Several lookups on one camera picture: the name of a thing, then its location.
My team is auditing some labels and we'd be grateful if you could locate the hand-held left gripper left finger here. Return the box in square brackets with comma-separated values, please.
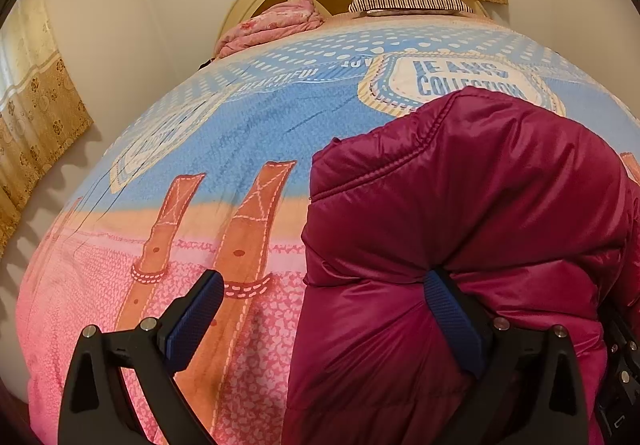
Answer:
[58, 269, 225, 445]

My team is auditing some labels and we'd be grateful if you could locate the striped pillow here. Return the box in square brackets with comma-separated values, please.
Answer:
[348, 0, 476, 16]

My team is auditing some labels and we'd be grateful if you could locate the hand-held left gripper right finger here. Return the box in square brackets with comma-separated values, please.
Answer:
[424, 269, 601, 445]

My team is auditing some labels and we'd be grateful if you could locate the folded pink floral quilt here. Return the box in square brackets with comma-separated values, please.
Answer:
[219, 0, 323, 56]

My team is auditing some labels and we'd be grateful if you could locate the pink and blue printed blanket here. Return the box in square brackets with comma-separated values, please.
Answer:
[15, 15, 640, 445]

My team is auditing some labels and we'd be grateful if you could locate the magenta puffer jacket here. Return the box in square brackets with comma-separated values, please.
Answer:
[281, 86, 640, 445]

